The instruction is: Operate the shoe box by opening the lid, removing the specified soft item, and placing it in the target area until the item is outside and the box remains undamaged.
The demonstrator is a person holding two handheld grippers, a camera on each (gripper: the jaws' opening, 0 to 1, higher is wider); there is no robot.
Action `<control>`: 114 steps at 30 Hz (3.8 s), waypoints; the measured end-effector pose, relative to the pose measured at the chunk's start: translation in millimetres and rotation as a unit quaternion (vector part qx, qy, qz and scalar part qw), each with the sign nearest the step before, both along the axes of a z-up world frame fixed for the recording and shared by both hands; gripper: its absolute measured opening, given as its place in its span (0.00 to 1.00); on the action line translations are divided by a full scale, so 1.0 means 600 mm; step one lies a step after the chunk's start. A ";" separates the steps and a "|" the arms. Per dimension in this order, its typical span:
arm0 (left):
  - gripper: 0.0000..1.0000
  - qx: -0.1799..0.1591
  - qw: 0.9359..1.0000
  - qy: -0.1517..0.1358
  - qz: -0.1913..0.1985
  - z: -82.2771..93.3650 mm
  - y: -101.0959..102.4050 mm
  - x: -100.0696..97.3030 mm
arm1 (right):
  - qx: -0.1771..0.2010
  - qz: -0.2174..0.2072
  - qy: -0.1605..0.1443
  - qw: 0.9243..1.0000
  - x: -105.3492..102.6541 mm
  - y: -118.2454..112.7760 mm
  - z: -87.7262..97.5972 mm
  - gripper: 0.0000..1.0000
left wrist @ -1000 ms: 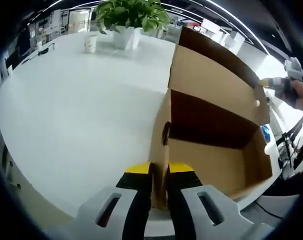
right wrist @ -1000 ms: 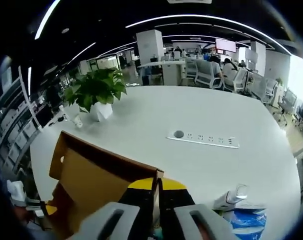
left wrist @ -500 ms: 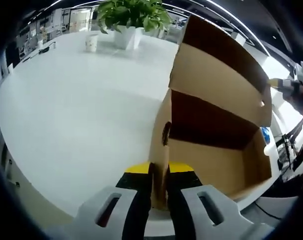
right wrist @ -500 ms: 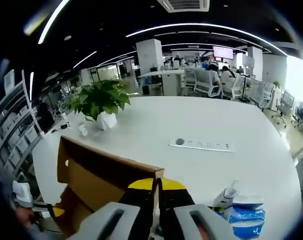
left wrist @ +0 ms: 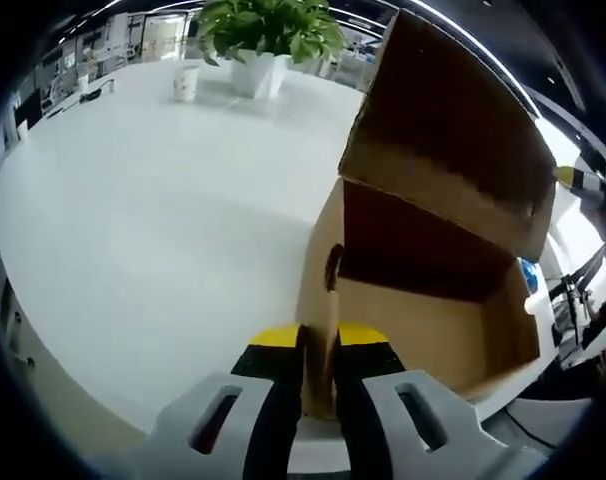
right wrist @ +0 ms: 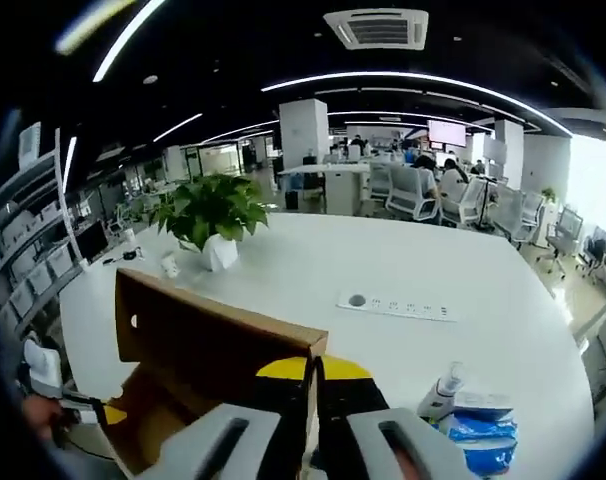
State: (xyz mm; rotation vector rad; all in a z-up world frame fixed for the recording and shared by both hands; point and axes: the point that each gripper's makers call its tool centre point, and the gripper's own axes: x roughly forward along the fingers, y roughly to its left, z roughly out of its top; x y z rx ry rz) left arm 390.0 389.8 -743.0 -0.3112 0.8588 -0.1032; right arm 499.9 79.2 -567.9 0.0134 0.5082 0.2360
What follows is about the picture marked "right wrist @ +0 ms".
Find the large wall display screen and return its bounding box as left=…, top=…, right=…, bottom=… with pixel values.
left=427, top=119, right=468, bottom=147

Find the white office desk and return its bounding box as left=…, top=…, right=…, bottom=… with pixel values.
left=277, top=162, right=374, bottom=216

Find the ceiling air conditioner vent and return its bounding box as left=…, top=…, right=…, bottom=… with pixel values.
left=336, top=8, right=429, bottom=52

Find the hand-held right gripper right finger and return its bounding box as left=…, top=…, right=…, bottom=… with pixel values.
left=316, top=354, right=467, bottom=480

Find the blue soft tissue pack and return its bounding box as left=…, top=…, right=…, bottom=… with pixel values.
left=450, top=391, right=520, bottom=477

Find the black computer monitor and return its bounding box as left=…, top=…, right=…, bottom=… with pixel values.
left=75, top=219, right=109, bottom=264

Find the green plant in white pot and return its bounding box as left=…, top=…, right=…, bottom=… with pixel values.
left=150, top=172, right=270, bottom=273

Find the curved ceiling light strip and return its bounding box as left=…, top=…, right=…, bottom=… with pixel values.
left=260, top=71, right=574, bottom=136

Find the straight ceiling light strip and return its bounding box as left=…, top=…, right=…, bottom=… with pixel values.
left=92, top=0, right=167, bottom=84

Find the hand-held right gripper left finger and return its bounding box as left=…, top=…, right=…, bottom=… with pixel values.
left=152, top=356, right=317, bottom=480

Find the metal spatula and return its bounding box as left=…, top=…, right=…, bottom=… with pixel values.
left=416, top=360, right=465, bottom=420

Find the row of white office chairs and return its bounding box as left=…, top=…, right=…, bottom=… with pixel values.
left=367, top=159, right=606, bottom=281

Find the person's left hand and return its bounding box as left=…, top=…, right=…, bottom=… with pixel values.
left=21, top=397, right=67, bottom=444

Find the white table socket panel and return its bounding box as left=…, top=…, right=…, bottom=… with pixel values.
left=335, top=291, right=458, bottom=323

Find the brown cardboard shoe box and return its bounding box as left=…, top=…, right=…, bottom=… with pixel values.
left=102, top=267, right=330, bottom=479

